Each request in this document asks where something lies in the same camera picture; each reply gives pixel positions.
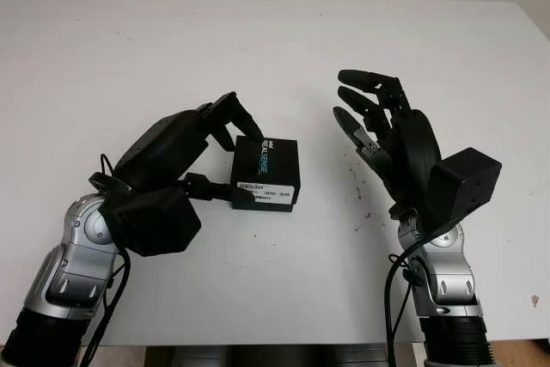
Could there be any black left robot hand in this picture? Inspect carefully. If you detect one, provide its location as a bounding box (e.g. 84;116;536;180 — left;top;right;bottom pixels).
112;91;266;204

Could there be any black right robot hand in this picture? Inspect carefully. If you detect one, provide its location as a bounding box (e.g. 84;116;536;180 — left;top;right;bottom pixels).
332;68;443;221

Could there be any black RealSense box lid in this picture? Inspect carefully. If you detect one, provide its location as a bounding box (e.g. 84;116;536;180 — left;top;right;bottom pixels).
229;136;301;205

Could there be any dark robot torso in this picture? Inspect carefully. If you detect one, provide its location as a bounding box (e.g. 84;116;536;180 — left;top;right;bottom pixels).
145;343;413;367

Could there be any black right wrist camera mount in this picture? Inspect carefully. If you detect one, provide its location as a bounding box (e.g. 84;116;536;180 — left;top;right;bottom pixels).
426;147;504;231

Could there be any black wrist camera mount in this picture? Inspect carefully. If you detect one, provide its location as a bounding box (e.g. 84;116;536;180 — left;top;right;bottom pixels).
97;185;203;258
426;147;504;231

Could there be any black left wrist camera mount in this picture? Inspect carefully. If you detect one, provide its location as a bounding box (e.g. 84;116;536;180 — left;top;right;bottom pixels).
97;185;203;258

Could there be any black camera box base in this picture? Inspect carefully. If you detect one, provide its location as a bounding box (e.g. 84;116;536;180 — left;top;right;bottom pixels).
231;199;296;214

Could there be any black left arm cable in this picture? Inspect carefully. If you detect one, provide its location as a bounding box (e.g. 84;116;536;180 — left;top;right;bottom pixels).
81;153;134;367

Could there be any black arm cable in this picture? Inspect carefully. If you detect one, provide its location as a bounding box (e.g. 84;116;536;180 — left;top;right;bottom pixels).
81;153;134;367
384;220;431;367

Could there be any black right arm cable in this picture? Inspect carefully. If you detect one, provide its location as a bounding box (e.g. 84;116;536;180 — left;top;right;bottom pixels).
384;220;431;367

